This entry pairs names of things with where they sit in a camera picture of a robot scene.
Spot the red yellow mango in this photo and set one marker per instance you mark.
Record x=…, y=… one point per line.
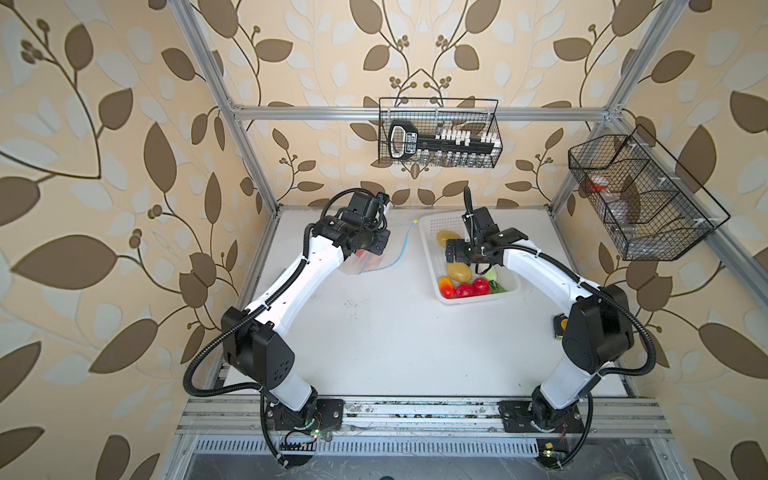
x=446, y=288

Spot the red white item in basket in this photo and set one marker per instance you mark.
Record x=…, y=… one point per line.
x=597, y=183

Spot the back wire basket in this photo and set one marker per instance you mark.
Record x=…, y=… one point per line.
x=471, y=113

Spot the red apple middle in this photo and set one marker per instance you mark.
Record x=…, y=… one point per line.
x=464, y=290

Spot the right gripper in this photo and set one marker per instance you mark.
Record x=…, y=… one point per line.
x=458, y=251

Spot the white plastic basket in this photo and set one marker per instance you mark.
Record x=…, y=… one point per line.
x=429, y=226

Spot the aluminium front rail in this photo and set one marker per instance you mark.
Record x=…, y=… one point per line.
x=420, y=416

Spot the small red apple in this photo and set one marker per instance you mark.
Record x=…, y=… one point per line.
x=365, y=260

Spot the clear zip top bag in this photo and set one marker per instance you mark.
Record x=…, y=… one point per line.
x=392, y=253

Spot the yellow potato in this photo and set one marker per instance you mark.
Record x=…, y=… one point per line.
x=444, y=236
x=459, y=272

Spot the green leafy vegetable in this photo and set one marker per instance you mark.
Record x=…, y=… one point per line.
x=496, y=288

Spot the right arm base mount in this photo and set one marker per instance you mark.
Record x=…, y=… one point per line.
x=538, y=417

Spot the black tool in basket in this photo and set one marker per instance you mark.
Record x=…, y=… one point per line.
x=405, y=141

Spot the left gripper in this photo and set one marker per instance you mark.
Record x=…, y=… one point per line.
x=378, y=245

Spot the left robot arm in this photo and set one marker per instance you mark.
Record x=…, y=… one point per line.
x=253, y=339

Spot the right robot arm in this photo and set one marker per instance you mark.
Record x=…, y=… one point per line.
x=602, y=336

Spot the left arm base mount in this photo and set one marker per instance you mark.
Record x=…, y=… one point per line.
x=306, y=417

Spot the white green cucumber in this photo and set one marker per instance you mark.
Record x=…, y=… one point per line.
x=491, y=275

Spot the red apple right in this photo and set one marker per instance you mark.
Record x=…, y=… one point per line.
x=481, y=286

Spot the side wire basket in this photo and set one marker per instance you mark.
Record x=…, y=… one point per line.
x=656, y=208

